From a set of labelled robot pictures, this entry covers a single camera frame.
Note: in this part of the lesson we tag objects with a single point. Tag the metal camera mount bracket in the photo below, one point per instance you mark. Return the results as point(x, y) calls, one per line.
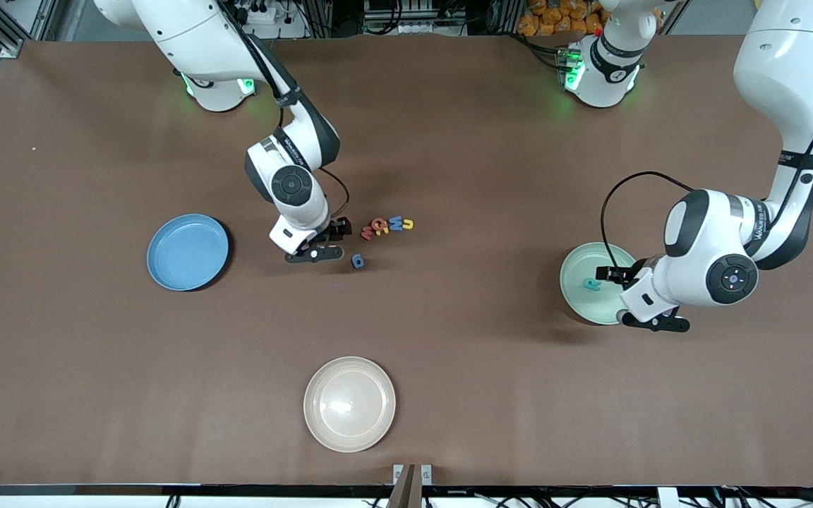
point(410, 487)

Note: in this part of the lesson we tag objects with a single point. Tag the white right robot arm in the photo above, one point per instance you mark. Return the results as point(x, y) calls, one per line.
point(188, 28)

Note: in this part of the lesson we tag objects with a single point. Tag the aluminium frame post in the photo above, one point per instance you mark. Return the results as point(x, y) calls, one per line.
point(8, 40)

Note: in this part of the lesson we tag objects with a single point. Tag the orange bags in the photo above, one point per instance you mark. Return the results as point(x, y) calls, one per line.
point(555, 14)

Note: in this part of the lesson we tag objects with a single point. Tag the blue foam letter g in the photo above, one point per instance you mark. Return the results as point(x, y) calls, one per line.
point(358, 262)

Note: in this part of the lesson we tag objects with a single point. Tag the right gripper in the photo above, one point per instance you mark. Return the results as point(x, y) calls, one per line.
point(333, 231)

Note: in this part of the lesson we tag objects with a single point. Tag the beige plate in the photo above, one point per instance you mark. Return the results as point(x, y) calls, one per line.
point(350, 406)

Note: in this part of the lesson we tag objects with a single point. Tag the white power strip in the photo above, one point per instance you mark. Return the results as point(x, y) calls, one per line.
point(258, 10)

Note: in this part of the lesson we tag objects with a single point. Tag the teal foam letter R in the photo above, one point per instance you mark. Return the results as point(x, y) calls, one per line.
point(591, 284)

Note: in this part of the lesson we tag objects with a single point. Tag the blue foam letter M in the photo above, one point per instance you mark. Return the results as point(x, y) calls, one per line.
point(396, 224)

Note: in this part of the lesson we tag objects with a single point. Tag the mint green plate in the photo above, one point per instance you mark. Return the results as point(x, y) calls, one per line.
point(579, 296)

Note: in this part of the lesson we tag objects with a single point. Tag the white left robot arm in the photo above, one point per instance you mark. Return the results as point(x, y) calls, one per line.
point(780, 77)

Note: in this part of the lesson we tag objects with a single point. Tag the blue plate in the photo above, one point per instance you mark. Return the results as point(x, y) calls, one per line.
point(188, 254)

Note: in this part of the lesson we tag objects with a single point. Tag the red foam letter Q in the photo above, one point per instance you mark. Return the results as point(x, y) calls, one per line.
point(375, 222)

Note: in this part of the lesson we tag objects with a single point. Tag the red foam letter M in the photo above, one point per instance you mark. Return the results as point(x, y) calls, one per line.
point(366, 233)

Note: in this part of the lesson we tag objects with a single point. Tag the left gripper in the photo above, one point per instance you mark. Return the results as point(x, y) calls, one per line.
point(624, 275)

